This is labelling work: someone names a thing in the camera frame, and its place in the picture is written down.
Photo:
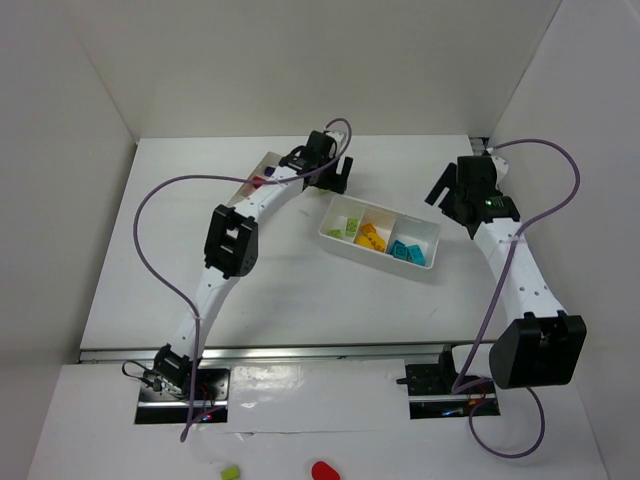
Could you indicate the white divided tray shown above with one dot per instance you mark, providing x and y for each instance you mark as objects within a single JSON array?
[
  {"x": 261, "y": 173},
  {"x": 390, "y": 225}
]

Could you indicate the aluminium rail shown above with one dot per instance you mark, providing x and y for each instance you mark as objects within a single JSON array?
[
  {"x": 279, "y": 353},
  {"x": 495, "y": 228}
]

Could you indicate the teal lego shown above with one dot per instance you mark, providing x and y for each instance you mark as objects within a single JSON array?
[
  {"x": 415, "y": 255},
  {"x": 398, "y": 250}
]

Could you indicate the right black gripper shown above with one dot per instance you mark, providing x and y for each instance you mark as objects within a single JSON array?
[{"x": 451, "y": 195}]

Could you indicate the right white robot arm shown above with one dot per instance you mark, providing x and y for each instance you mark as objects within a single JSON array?
[{"x": 542, "y": 342}]

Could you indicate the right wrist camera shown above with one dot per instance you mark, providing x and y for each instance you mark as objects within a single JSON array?
[{"x": 500, "y": 164}]

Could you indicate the red piece outside front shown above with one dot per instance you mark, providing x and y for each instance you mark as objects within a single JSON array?
[{"x": 321, "y": 470}]

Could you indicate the green lego outside front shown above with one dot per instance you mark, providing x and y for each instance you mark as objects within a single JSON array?
[{"x": 230, "y": 473}]

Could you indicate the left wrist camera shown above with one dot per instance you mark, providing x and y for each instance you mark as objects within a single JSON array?
[{"x": 338, "y": 136}]

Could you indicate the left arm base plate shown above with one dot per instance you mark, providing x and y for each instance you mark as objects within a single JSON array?
[{"x": 160, "y": 403}]

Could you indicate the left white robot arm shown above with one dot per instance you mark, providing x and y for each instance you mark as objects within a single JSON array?
[{"x": 231, "y": 247}]

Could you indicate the aluminium front rail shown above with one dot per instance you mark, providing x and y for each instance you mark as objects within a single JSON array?
[{"x": 279, "y": 353}]

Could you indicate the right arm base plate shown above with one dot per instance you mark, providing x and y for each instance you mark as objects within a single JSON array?
[{"x": 430, "y": 391}]

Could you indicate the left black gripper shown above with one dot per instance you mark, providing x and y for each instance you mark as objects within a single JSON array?
[{"x": 331, "y": 176}]

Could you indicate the red rounded lego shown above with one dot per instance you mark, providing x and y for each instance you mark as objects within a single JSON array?
[{"x": 257, "y": 181}]

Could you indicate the aluminium right rail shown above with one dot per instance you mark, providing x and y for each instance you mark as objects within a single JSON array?
[{"x": 495, "y": 228}]

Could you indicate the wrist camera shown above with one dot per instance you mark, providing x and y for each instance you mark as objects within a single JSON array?
[
  {"x": 338, "y": 136},
  {"x": 500, "y": 164}
]

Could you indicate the small yellow lego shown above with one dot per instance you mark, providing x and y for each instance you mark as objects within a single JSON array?
[{"x": 368, "y": 229}]

